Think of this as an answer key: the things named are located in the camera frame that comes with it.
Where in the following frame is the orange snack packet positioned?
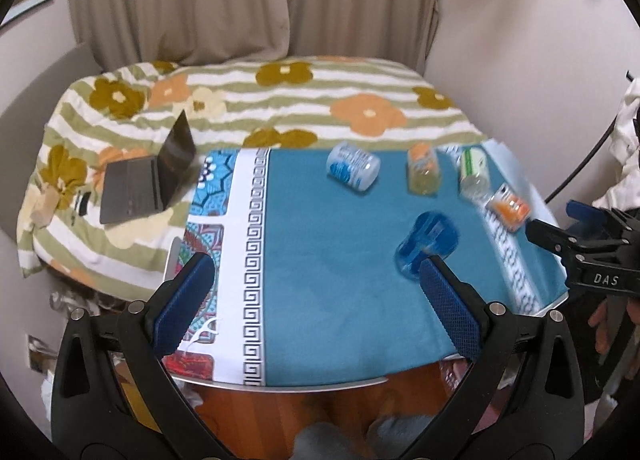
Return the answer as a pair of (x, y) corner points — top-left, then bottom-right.
(487, 183), (530, 233)

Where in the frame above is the small black remote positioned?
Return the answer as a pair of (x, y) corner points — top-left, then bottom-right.
(75, 191), (91, 217)

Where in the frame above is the pale blue labelled cup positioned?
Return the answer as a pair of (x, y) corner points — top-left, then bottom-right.
(326, 142), (381, 193)

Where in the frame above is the blue patterned tablecloth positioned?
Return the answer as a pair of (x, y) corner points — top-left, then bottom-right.
(165, 146), (566, 388)

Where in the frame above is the green white labelled cup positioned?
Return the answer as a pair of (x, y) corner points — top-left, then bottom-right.
(459, 147), (490, 201)

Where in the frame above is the dark grey laptop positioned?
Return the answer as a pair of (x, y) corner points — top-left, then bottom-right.
(100, 112), (196, 225)

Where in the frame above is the person's right hand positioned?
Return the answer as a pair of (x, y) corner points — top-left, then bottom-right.
(588, 299), (640, 354)

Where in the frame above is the black floor lamp pole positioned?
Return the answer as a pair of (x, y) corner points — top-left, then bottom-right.
(546, 74), (639, 209)

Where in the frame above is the floral striped bed quilt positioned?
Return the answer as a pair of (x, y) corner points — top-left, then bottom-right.
(16, 56), (483, 300)

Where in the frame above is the orange labelled clear cup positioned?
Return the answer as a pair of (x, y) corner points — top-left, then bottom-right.
(407, 143), (442, 196)

